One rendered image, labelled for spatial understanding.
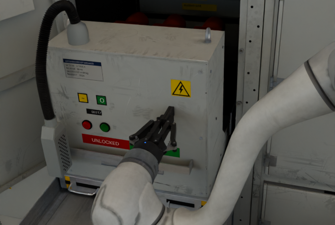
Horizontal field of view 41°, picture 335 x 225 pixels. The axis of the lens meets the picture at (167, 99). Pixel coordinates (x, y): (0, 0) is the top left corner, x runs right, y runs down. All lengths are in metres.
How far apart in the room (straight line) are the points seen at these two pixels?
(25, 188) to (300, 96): 1.61
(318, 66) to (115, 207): 0.47
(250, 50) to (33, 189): 1.21
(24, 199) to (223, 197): 1.45
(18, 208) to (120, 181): 1.39
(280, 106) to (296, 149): 0.79
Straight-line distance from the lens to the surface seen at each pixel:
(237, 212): 1.83
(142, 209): 0.95
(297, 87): 0.78
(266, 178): 1.69
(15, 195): 2.25
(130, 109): 1.31
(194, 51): 1.23
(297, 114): 0.80
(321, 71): 0.77
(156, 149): 1.08
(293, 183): 1.69
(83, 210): 1.55
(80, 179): 1.55
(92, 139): 1.43
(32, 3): 1.54
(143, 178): 0.98
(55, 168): 1.42
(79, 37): 1.31
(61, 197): 1.61
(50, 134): 1.36
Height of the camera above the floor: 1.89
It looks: 30 degrees down
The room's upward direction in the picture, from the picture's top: 3 degrees counter-clockwise
